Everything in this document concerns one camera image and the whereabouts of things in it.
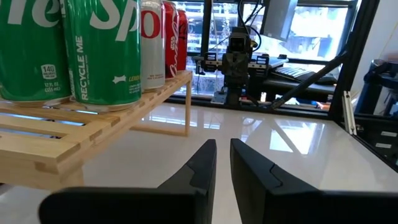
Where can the silver Diet Coke can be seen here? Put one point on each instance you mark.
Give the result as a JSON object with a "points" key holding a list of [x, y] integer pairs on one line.
{"points": [[152, 62]]}

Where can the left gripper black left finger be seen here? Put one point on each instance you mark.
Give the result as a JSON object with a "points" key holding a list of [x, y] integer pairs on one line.
{"points": [[205, 174]]}

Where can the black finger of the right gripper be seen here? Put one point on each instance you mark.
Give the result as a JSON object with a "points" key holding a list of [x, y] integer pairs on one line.
{"points": [[209, 59], [263, 62]]}

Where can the red Coke Zero can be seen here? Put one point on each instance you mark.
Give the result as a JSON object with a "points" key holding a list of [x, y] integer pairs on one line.
{"points": [[183, 40]]}

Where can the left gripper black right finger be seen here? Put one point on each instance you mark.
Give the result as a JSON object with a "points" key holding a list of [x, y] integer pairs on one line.
{"points": [[252, 180]]}

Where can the silver aluminium extrusion bar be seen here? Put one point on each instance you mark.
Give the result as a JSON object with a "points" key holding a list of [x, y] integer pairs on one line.
{"points": [[349, 115]]}

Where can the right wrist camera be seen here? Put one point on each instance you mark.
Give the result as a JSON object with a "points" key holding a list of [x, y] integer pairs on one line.
{"points": [[238, 42]]}

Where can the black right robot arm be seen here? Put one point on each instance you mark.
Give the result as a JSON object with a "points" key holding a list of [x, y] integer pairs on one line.
{"points": [[234, 93]]}

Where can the large glass window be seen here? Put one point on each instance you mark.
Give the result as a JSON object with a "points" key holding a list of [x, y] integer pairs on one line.
{"points": [[317, 31]]}

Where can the green Sprite can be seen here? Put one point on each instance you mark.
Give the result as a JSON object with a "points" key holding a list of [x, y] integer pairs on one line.
{"points": [[102, 62], [31, 46]]}

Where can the black desk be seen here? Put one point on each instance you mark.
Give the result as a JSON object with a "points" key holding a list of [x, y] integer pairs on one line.
{"points": [[295, 85]]}

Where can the grey hanging monitor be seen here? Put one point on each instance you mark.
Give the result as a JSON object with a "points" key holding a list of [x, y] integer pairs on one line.
{"points": [[280, 18]]}

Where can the black keyboard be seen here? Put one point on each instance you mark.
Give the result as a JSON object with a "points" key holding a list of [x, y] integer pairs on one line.
{"points": [[292, 71]]}

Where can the black table frame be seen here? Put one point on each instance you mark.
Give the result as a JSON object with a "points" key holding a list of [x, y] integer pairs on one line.
{"points": [[356, 46]]}

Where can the wooden slatted shelf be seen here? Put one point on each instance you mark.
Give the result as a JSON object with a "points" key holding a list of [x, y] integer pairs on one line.
{"points": [[46, 146]]}

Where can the blue chair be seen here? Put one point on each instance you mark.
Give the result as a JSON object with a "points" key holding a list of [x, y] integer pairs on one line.
{"points": [[379, 77]]}

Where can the red Coca-Cola can white script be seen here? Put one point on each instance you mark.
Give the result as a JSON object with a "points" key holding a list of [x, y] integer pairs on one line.
{"points": [[171, 40]]}

